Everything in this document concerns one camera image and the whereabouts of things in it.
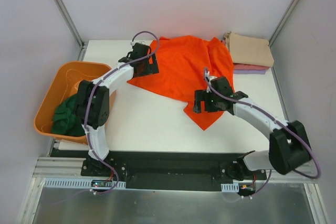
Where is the orange plastic basket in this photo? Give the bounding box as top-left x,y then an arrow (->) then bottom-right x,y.
34,61 -> 111,144

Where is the purple cable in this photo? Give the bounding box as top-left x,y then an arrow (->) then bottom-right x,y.
52,30 -> 161,204
204,67 -> 322,203

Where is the right aluminium frame post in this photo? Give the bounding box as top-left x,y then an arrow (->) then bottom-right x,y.
269,0 -> 300,47

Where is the folded pink t-shirt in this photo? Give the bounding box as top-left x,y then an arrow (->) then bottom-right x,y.
222,39 -> 274,70

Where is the orange t-shirt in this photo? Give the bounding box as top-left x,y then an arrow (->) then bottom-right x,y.
128,36 -> 234,130

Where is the aluminium front rail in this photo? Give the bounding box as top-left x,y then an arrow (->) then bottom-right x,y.
33,157 -> 85,178

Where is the white slotted cable duct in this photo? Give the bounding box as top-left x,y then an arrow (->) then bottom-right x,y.
44,178 -> 126,190

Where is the dark green t-shirt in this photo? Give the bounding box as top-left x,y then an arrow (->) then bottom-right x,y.
51,94 -> 85,137

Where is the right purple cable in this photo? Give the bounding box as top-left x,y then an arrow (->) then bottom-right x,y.
204,67 -> 322,203

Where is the left aluminium frame post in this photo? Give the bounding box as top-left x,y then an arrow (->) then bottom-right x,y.
54,0 -> 85,50

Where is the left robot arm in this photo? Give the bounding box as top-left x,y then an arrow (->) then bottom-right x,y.
74,42 -> 159,176

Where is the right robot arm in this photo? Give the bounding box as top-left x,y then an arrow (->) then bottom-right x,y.
193,74 -> 313,179

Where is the folded purple t-shirt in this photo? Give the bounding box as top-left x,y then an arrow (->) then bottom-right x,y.
234,70 -> 267,74

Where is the aluminium frame post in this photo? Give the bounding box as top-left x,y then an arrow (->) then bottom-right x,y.
269,0 -> 300,47
54,0 -> 85,50

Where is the folded beige t-shirt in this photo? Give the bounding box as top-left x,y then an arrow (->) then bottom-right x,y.
223,32 -> 274,67

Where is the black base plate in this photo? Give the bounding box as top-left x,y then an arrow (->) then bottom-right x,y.
51,150 -> 266,191

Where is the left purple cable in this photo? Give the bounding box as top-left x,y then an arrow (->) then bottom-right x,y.
52,30 -> 161,204

